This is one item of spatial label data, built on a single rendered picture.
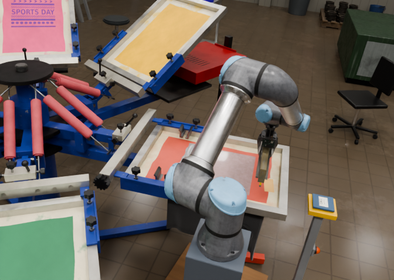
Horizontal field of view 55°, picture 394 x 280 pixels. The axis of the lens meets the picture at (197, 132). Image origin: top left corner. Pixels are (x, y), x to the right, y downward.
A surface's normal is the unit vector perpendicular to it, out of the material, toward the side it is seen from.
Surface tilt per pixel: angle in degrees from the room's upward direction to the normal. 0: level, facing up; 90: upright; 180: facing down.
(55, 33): 32
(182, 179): 42
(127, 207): 0
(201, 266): 90
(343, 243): 0
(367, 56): 90
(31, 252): 0
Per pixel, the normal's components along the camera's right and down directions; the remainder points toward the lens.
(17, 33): 0.22, -0.45
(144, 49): -0.30, -0.55
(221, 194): 0.19, -0.80
